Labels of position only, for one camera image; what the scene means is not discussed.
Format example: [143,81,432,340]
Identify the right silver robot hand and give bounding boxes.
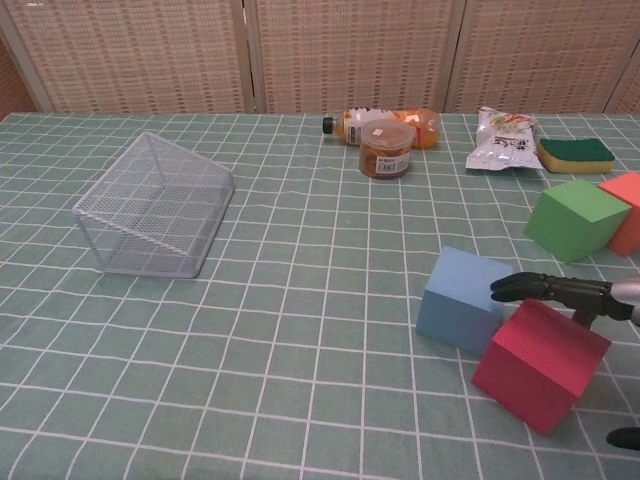
[489,271,640,450]

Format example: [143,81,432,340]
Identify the green foam cube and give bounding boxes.
[522,179,632,265]

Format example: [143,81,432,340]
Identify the red foam cube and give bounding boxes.
[471,298,612,438]

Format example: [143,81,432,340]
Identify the orange foam cube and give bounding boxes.
[597,171,640,257]

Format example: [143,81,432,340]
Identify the blue foam cube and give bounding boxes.
[414,246,521,357]

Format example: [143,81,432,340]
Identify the green and yellow sponge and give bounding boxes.
[537,137,616,175]

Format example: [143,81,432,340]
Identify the white snack bag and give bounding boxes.
[465,106,546,174]

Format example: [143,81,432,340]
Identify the clear jar with orange contents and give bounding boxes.
[358,119,416,179]

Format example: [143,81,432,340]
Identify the green checked tablecloth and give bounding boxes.
[0,112,640,480]

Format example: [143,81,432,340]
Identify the orange juice bottle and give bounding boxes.
[321,107,442,150]

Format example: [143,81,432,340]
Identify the bamboo folding screen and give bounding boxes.
[0,0,640,115]

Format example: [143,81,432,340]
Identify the silver wire mesh basket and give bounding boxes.
[72,131,237,280]

